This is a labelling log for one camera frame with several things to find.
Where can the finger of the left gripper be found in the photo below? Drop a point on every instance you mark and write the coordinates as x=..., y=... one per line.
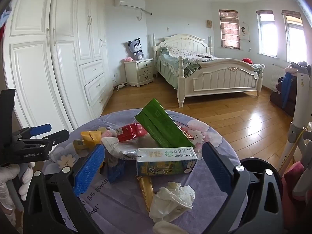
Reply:
x=38, y=130
x=54, y=139

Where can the black trash bin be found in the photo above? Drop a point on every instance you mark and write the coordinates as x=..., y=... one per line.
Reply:
x=263, y=212

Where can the white wardrobe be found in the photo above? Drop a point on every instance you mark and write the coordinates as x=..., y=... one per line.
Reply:
x=55, y=57

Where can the white air conditioner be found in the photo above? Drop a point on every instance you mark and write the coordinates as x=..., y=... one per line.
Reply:
x=138, y=4

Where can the dark clothes pile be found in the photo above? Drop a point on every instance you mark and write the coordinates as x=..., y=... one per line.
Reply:
x=286, y=90

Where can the blue sachet wrapper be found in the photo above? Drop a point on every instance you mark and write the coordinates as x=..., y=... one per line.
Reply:
x=115, y=170

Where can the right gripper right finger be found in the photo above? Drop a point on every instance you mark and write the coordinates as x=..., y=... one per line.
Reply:
x=220, y=167

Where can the grey plush toy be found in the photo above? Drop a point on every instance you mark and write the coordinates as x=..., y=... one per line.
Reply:
x=135, y=48

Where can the white nightstand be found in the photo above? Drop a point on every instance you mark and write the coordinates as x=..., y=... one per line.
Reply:
x=139, y=72

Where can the purple floral table cloth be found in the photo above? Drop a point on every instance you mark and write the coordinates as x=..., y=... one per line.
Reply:
x=119, y=207

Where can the gold snack wrapper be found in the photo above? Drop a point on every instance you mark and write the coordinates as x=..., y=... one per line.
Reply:
x=146, y=187

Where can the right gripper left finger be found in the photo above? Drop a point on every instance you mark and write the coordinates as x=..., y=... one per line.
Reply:
x=86, y=169

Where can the white plastic bag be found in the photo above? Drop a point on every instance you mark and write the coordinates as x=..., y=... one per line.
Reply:
x=126, y=150

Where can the white green milk carton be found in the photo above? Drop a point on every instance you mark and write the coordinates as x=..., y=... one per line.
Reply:
x=165, y=161

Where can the red plush on bed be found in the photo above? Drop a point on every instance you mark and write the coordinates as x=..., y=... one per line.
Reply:
x=247, y=60

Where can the green blanket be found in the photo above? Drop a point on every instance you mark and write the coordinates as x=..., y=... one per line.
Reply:
x=190, y=68

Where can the green snack box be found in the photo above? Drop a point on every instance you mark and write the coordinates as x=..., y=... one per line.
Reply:
x=161, y=127

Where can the white wooden bed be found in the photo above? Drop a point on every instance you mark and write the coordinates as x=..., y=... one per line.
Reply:
x=216, y=76

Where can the white gloved left hand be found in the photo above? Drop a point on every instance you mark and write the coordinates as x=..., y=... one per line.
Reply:
x=8, y=174

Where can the pink plush on nightstand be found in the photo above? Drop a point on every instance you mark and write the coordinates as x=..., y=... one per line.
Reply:
x=128, y=59

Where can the yellow orange wrapper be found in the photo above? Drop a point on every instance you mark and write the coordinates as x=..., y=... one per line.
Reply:
x=91, y=138

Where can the wall picture scroll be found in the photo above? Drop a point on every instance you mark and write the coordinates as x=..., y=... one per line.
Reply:
x=244, y=31

